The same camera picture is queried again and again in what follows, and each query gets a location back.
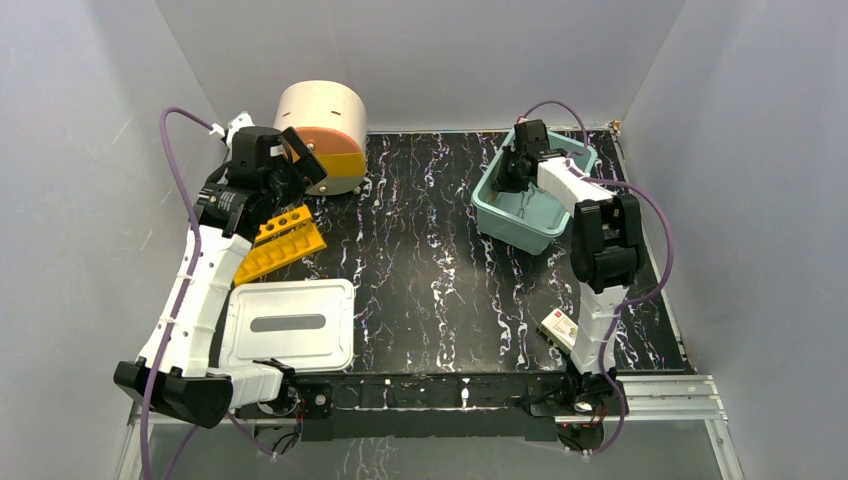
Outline teal plastic bin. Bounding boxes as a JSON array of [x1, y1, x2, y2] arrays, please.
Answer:
[[472, 120, 612, 255]]

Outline yellow test tube rack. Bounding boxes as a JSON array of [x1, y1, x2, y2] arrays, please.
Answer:
[[233, 205, 327, 286]]

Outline white bin lid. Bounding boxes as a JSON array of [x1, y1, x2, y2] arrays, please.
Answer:
[[218, 279, 355, 373]]

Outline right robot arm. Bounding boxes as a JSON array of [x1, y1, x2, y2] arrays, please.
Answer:
[[494, 119, 646, 414]]

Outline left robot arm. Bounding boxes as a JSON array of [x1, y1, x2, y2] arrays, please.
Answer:
[[113, 126, 327, 429]]

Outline cream orange cylindrical container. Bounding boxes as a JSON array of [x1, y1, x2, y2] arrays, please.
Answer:
[[274, 80, 367, 196]]

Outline white red box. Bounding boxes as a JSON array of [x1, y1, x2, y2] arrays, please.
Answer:
[[539, 308, 578, 354]]

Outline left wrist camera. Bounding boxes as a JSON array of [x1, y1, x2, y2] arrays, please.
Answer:
[[209, 111, 254, 150]]

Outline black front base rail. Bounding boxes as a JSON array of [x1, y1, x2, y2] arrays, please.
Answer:
[[235, 370, 631, 444]]

